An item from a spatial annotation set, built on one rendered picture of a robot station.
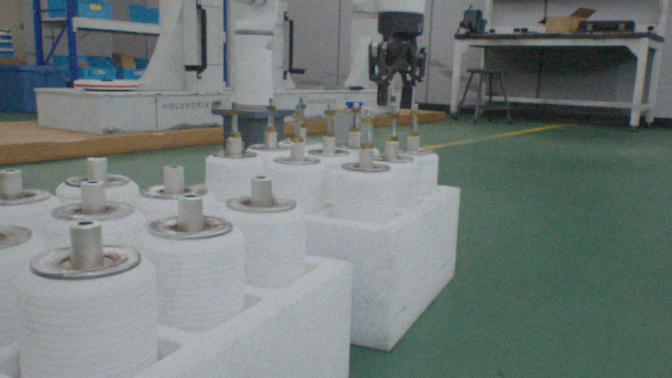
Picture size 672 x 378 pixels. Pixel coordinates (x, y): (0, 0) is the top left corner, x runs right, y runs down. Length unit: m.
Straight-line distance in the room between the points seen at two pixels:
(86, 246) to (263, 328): 0.17
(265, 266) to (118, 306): 0.22
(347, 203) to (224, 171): 0.22
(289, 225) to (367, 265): 0.27
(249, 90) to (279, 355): 0.95
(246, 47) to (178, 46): 2.00
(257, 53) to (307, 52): 6.28
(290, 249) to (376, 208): 0.29
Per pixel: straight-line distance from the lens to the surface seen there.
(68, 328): 0.46
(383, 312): 0.90
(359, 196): 0.90
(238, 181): 1.01
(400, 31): 1.01
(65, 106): 3.23
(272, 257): 0.63
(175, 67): 3.44
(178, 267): 0.53
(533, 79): 6.35
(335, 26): 7.50
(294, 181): 0.94
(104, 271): 0.45
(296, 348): 0.62
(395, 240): 0.86
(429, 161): 1.13
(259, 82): 1.46
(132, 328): 0.47
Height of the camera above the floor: 0.39
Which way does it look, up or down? 11 degrees down
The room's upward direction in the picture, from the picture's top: 2 degrees clockwise
